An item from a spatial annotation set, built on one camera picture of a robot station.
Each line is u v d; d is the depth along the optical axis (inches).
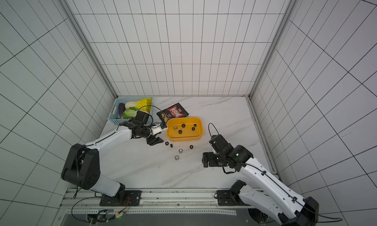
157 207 28.2
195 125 39.7
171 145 36.0
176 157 33.9
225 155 21.3
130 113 38.9
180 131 38.4
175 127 38.8
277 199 16.0
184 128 39.4
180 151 35.2
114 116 40.6
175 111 43.3
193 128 39.4
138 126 26.3
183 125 39.6
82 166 17.7
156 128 30.0
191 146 35.7
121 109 41.9
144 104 40.3
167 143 36.3
